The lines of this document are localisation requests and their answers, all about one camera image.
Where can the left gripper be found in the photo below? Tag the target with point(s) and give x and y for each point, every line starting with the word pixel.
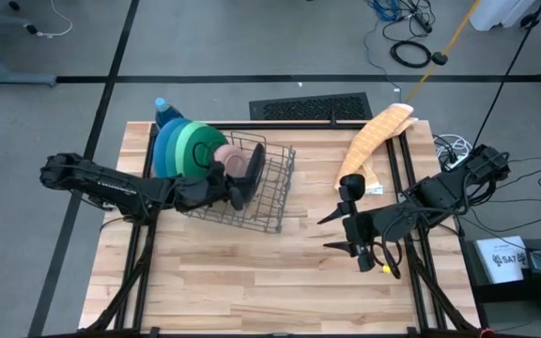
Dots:
pixel 200 190

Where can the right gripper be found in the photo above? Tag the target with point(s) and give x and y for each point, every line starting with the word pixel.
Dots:
pixel 364 230

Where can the black plate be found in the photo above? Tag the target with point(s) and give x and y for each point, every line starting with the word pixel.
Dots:
pixel 254 169

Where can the pink plate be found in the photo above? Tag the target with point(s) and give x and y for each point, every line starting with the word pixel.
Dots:
pixel 233 159

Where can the dark green plate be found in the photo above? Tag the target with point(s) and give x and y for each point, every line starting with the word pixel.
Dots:
pixel 209 133

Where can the light green plate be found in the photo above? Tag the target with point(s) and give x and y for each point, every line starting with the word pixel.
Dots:
pixel 183 150

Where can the teal plate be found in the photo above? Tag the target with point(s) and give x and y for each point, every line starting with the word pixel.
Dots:
pixel 171 150

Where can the blue plate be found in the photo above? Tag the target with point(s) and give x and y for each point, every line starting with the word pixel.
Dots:
pixel 159 150

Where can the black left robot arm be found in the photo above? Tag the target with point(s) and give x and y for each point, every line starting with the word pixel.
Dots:
pixel 106 185

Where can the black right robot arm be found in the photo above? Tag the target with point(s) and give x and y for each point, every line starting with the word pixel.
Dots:
pixel 439 192

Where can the black round cup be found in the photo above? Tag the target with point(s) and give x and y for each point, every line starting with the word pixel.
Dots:
pixel 353 184

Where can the beige cloth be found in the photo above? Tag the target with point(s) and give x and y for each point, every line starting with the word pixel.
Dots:
pixel 374 177

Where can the striped kitchen towel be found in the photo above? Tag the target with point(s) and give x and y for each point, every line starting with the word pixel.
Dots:
pixel 369 141

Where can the white printed booklet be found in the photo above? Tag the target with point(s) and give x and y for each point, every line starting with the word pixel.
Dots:
pixel 500 260

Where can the black side tray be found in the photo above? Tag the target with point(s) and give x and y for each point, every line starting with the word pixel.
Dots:
pixel 510 293

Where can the black power strip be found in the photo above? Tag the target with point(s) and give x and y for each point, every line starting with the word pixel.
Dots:
pixel 423 22

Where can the white floor appliance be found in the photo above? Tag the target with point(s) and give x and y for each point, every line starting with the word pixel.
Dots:
pixel 496 14

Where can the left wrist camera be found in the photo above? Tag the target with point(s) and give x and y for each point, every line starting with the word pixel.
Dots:
pixel 220 170

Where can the black table frame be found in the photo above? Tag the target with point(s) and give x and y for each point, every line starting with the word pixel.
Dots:
pixel 270 126

